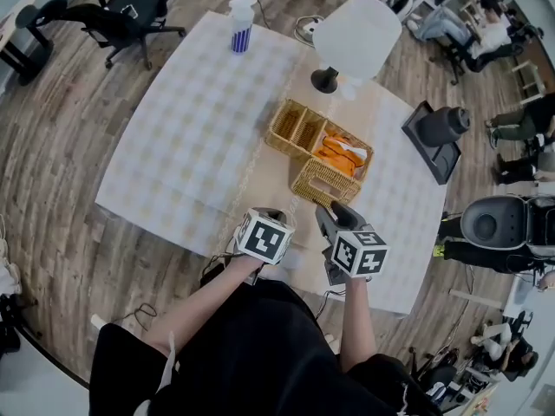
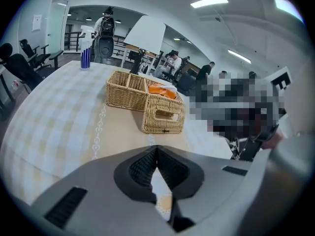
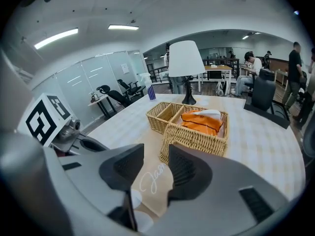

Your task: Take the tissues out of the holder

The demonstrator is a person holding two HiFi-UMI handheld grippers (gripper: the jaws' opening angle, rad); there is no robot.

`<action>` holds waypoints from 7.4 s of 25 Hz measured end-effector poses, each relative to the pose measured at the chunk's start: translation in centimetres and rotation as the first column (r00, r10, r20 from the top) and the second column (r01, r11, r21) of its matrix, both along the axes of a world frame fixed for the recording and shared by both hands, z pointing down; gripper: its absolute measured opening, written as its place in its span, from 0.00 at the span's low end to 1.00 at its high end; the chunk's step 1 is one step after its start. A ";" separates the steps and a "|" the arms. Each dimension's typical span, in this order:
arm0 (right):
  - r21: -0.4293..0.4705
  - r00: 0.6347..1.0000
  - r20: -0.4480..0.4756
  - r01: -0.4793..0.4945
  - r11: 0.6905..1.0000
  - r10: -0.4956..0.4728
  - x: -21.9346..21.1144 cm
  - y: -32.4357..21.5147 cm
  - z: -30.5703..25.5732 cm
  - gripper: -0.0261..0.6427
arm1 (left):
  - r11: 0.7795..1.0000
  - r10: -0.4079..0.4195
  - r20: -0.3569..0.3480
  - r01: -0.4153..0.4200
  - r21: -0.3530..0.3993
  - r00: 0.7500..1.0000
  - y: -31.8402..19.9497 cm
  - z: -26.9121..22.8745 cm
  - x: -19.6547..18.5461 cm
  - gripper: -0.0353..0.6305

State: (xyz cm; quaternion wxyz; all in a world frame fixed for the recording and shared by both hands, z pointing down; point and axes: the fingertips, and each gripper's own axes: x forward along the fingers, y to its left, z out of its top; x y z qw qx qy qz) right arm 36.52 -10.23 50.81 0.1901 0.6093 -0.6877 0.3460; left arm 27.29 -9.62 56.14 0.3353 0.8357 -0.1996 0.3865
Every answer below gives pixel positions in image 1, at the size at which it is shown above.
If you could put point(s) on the dark grey jug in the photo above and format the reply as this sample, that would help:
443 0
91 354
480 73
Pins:
438 126

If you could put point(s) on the person's right forearm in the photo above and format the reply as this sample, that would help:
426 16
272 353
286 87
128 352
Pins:
357 323

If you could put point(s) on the checkered tablecloth with flower print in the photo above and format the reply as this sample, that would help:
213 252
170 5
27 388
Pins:
195 124

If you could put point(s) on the round side table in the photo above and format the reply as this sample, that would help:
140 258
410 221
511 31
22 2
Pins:
19 7

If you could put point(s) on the white power strip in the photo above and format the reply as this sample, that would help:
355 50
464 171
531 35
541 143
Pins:
310 27

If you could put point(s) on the white shade table lamp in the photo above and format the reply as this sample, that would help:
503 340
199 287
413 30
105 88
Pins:
355 33

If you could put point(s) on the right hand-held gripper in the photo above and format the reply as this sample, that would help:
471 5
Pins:
360 254

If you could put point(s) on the black tray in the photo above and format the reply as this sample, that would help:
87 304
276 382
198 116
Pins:
442 163

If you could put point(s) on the orange packet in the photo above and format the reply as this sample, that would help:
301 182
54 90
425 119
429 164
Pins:
342 152

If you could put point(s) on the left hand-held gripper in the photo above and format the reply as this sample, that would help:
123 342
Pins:
264 236

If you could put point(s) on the person's left forearm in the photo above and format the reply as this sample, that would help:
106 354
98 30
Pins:
204 310

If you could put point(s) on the black office chair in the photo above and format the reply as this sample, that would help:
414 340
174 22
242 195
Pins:
143 2

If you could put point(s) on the person's black clothing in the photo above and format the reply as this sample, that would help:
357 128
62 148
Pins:
260 353

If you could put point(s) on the blue striped white spray bottle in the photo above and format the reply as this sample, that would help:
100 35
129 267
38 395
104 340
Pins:
242 33

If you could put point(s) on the wicker basket with compartments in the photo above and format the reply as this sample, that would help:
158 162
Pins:
325 186

